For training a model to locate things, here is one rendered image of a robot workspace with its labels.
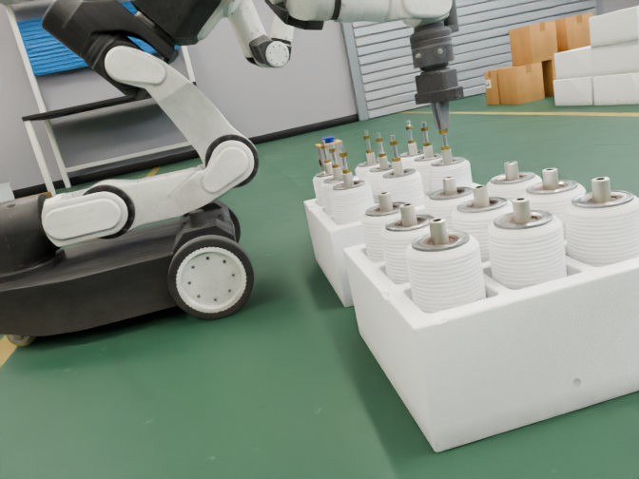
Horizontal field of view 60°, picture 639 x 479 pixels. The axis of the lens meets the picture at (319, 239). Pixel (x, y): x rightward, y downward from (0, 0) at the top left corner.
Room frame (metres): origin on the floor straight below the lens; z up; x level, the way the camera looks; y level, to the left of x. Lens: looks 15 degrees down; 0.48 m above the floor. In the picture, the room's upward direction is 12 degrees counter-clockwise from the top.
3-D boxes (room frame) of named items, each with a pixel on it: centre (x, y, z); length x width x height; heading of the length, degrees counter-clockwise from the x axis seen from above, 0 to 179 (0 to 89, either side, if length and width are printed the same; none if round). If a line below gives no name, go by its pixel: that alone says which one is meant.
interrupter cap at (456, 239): (0.68, -0.15, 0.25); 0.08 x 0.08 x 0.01
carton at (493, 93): (5.07, -1.95, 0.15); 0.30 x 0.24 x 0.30; 97
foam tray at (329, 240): (1.35, -0.19, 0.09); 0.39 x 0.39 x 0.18; 7
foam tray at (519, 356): (0.82, -0.26, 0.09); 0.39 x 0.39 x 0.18; 7
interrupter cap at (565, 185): (0.83, -0.37, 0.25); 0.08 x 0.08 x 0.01
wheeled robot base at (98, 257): (1.48, 0.55, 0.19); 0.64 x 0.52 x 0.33; 98
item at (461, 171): (1.24, -0.33, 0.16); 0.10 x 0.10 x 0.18
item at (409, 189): (1.23, -0.21, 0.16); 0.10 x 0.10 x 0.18
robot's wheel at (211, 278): (1.25, 0.27, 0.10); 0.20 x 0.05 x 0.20; 98
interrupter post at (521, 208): (0.70, -0.27, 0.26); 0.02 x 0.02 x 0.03
